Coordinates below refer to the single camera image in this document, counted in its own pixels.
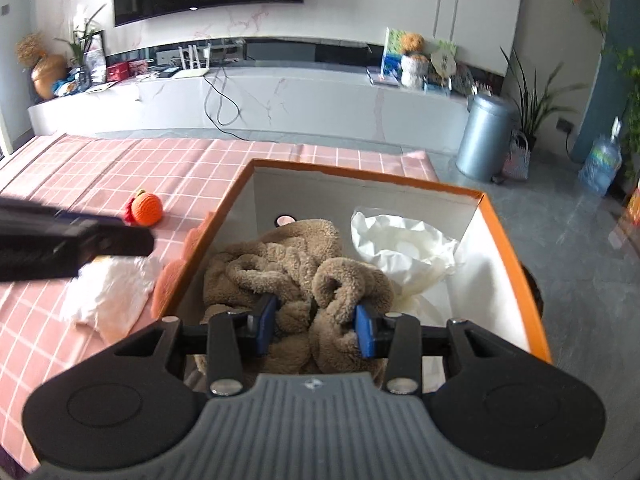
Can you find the orange sponge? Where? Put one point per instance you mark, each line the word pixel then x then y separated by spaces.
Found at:
pixel 177 275

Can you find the white wifi router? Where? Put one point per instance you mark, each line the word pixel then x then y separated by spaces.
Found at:
pixel 194 62

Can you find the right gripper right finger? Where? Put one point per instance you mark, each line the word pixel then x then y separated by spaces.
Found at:
pixel 402 341

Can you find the hanging pothos plant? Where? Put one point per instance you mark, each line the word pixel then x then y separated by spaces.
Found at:
pixel 615 91

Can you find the orange cardboard box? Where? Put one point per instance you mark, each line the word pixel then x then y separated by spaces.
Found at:
pixel 489 288

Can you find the white marble tv console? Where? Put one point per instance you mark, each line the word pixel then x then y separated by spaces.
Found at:
pixel 243 99

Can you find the grey metal trash can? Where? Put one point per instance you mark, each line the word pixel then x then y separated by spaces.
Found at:
pixel 486 137

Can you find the brown teddy bear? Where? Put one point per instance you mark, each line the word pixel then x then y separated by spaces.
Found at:
pixel 411 43

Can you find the blue water jug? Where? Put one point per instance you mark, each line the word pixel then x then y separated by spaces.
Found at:
pixel 603 161

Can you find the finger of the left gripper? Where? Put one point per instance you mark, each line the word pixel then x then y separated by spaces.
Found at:
pixel 46 243

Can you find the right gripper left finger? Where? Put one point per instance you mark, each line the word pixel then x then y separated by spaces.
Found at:
pixel 235 339

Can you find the orange red crochet fruit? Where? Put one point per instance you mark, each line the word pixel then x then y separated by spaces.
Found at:
pixel 144 209

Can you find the brown fluffy towel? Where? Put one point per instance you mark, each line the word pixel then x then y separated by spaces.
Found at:
pixel 302 264

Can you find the golden round vase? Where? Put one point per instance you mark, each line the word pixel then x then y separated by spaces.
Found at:
pixel 48 69

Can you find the white gift bag with ribbon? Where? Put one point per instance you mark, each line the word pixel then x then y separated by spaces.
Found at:
pixel 416 257

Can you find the woven small basket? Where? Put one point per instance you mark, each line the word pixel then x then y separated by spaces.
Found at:
pixel 516 165

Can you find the white cloth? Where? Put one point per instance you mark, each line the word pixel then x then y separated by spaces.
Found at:
pixel 110 293

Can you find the pink checkered tablecloth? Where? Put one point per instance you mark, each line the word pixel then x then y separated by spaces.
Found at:
pixel 189 176

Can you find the potted long-leaf plant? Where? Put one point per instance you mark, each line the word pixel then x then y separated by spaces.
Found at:
pixel 536 102

